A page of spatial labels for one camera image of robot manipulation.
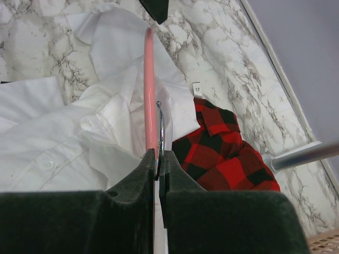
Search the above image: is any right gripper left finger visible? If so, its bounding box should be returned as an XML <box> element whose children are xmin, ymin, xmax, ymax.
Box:
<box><xmin>1</xmin><ymin>149</ymin><xmax>155</xmax><ymax>253</ymax></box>

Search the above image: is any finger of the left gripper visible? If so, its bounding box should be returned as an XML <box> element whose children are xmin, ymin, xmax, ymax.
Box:
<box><xmin>139</xmin><ymin>0</ymin><xmax>169</xmax><ymax>24</ymax></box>

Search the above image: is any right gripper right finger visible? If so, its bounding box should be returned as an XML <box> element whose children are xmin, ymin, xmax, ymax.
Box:
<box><xmin>159</xmin><ymin>151</ymin><xmax>309</xmax><ymax>253</ymax></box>

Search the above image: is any white shirt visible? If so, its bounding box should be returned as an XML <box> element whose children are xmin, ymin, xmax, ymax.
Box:
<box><xmin>0</xmin><ymin>2</ymin><xmax>206</xmax><ymax>254</ymax></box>

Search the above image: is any pink hanger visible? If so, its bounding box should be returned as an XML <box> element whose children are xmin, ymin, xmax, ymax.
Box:
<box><xmin>144</xmin><ymin>28</ymin><xmax>165</xmax><ymax>180</ymax></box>

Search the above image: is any red black plaid shirt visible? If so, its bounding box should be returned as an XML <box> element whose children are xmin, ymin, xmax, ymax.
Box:
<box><xmin>172</xmin><ymin>98</ymin><xmax>280</xmax><ymax>192</ymax></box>

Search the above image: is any peach plastic file organizer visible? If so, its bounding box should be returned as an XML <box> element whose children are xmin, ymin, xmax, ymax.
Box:
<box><xmin>307</xmin><ymin>229</ymin><xmax>339</xmax><ymax>254</ymax></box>

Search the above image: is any white metal clothes rack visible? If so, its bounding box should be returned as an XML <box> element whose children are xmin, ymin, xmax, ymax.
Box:
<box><xmin>262</xmin><ymin>140</ymin><xmax>338</xmax><ymax>173</ymax></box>

